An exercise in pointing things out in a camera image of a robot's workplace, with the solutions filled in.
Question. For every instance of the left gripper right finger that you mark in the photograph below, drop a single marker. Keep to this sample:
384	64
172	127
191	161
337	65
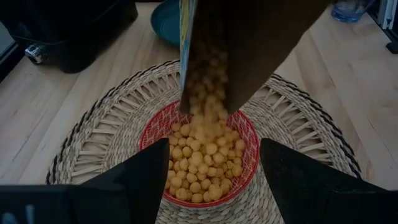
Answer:
311	193

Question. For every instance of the yellow panda cereal box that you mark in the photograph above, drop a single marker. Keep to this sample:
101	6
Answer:
267	46

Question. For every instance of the clear blue drinking glass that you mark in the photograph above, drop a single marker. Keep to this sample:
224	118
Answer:
349	11

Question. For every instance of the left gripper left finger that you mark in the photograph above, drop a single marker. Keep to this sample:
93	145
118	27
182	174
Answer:
130	193

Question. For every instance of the round woven placemat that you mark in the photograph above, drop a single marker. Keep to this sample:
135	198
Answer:
102	130

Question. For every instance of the red patterned bowl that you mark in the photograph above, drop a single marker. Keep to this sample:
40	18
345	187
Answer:
155	127

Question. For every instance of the teal plate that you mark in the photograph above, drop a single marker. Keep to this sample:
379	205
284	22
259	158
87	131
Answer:
166	23

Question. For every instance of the yellow cereal puffs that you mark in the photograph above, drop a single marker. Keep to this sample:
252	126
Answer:
202	168

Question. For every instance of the black toaster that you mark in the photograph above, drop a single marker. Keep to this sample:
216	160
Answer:
77	28

